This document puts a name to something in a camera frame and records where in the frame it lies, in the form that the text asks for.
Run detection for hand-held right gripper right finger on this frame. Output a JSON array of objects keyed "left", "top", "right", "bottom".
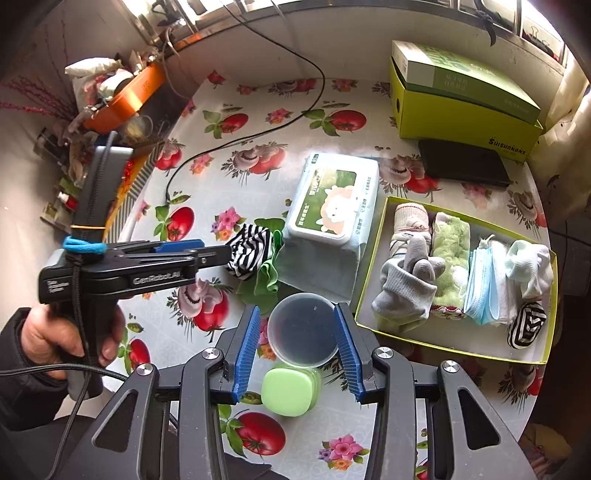
[{"left": 333, "top": 302, "right": 528, "bottom": 480}]

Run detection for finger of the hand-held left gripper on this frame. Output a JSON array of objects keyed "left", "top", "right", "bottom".
[
  {"left": 148, "top": 239, "right": 205, "bottom": 256},
  {"left": 185, "top": 244, "right": 232, "bottom": 273}
]

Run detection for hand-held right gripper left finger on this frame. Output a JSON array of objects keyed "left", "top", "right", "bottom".
[{"left": 81, "top": 305, "right": 263, "bottom": 480}]

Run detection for black white striped sock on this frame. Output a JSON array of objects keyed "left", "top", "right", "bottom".
[
  {"left": 507, "top": 299, "right": 549, "bottom": 350},
  {"left": 225, "top": 224, "right": 274, "bottom": 280}
]

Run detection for white sock with grey toe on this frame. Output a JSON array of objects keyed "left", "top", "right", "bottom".
[{"left": 372, "top": 236, "right": 448, "bottom": 334}]

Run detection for shallow yellow-green box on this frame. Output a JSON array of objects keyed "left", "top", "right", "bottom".
[{"left": 355, "top": 196, "right": 558, "bottom": 365}]

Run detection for blue face mask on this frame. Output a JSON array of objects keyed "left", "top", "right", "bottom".
[{"left": 463, "top": 236, "right": 503, "bottom": 327}]

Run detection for person's left forearm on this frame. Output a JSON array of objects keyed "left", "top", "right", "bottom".
[{"left": 0, "top": 307, "right": 70, "bottom": 432}]

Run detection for person's left hand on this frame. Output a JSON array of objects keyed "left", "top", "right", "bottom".
[{"left": 16, "top": 302, "right": 129, "bottom": 371}]

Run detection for round clear plastic container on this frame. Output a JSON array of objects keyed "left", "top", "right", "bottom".
[{"left": 268, "top": 292, "right": 340, "bottom": 368}]

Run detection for green soap case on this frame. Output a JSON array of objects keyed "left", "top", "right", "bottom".
[{"left": 261, "top": 364, "right": 322, "bottom": 418}]

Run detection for green cloth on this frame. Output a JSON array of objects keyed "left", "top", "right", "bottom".
[{"left": 237, "top": 228, "right": 286, "bottom": 297}]

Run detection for yellow patterned board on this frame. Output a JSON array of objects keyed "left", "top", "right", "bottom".
[{"left": 110, "top": 138, "right": 163, "bottom": 223}]

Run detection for clear glass cup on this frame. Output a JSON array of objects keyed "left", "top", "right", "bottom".
[{"left": 122, "top": 115, "right": 154, "bottom": 142}]

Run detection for wet wipes pack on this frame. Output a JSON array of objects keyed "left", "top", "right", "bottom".
[{"left": 276, "top": 152, "right": 380, "bottom": 303}]

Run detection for striped beige rolled sock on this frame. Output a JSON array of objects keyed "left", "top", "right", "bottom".
[{"left": 390, "top": 202, "right": 433, "bottom": 261}]

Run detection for green fluffy towel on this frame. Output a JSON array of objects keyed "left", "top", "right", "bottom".
[{"left": 431, "top": 212, "right": 472, "bottom": 320}]

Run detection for orange plastic basin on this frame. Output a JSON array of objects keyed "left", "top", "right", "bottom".
[{"left": 83, "top": 62, "right": 168, "bottom": 133}]

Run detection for white folded cloth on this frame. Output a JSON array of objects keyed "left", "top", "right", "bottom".
[{"left": 489, "top": 240, "right": 522, "bottom": 326}]

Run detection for floral plastic tablecloth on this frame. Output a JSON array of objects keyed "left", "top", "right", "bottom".
[{"left": 108, "top": 69, "right": 552, "bottom": 480}]

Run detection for red dried branches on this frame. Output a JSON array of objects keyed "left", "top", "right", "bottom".
[{"left": 0, "top": 76, "right": 77, "bottom": 121}]

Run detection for white plastic bag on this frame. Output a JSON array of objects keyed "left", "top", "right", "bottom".
[{"left": 65, "top": 58, "right": 117, "bottom": 78}]

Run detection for black wallet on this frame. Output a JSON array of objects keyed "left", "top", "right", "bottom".
[{"left": 418, "top": 138, "right": 512, "bottom": 188}]

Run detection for yellow-green shoe box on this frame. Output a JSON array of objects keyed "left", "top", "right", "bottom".
[{"left": 388, "top": 58, "right": 546, "bottom": 162}]

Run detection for white green carton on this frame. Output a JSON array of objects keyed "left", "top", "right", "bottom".
[{"left": 392, "top": 40, "right": 542, "bottom": 125}]

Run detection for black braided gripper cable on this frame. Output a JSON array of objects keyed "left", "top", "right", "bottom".
[{"left": 0, "top": 131, "right": 181, "bottom": 480}]

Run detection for black power cable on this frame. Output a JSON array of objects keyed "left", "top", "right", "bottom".
[{"left": 165, "top": 0, "right": 326, "bottom": 205}]

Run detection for metal window rail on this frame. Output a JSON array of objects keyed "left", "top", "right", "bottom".
[{"left": 194, "top": 0, "right": 591, "bottom": 75}]

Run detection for black strap on rail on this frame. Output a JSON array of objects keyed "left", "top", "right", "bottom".
[{"left": 479, "top": 4, "right": 498, "bottom": 45}]

